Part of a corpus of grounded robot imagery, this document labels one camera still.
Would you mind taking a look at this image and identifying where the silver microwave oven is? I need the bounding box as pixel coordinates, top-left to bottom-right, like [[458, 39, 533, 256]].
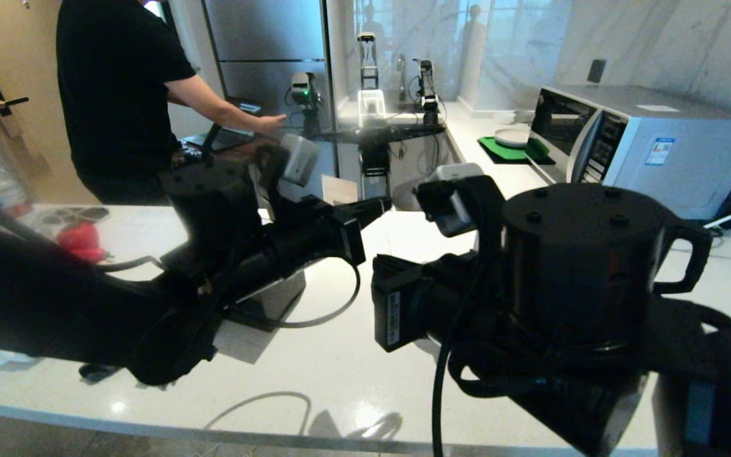
[[526, 86, 731, 220]]

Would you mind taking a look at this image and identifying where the red toy strawberry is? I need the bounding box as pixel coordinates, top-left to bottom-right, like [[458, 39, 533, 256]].
[[56, 222, 103, 253]]

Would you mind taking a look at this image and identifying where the grey refrigerator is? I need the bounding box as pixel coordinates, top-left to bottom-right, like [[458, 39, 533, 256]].
[[202, 0, 341, 210]]

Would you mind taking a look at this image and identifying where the open laptop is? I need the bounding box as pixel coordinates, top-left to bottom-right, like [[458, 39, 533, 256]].
[[185, 98, 258, 153]]

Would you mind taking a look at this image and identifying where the QR code table sign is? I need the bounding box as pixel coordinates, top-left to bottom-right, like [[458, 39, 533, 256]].
[[322, 175, 360, 205]]

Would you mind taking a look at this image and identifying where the right wrist camera housing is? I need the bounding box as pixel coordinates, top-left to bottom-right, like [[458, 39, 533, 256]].
[[415, 162, 490, 239]]

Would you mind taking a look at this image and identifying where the person in black shirt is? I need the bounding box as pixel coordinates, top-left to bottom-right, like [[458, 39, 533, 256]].
[[56, 0, 287, 204]]

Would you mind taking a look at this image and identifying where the left wrist camera housing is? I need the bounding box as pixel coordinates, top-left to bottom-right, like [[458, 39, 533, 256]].
[[254, 132, 323, 191]]

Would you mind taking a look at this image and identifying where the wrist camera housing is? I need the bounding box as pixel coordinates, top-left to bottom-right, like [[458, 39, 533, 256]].
[[415, 162, 490, 239], [254, 132, 323, 191]]

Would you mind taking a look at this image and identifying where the white plate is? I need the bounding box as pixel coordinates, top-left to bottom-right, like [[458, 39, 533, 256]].
[[494, 128, 531, 149]]

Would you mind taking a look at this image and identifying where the red toy chili pepper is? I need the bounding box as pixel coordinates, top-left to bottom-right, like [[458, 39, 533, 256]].
[[70, 248, 111, 265]]

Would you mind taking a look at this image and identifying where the green mat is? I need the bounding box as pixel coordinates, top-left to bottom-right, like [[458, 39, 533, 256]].
[[478, 136, 555, 166]]

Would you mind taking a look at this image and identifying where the clear bottle red cap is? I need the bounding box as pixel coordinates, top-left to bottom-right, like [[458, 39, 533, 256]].
[[0, 159, 33, 220]]

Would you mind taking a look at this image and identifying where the brown wooden desk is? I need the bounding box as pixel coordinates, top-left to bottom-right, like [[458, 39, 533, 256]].
[[232, 136, 298, 167]]

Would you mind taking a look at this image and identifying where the black electric kettle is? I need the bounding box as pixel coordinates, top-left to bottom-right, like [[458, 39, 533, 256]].
[[651, 219, 715, 296]]

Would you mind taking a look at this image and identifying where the black cube tissue box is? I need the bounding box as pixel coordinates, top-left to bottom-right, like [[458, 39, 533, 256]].
[[226, 267, 307, 332]]

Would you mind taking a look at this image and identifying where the grey kitchen base cabinet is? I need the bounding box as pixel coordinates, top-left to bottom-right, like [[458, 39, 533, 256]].
[[445, 130, 492, 167]]

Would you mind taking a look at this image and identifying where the orange microfibre cloth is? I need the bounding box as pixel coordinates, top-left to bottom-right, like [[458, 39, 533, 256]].
[[80, 362, 122, 383]]

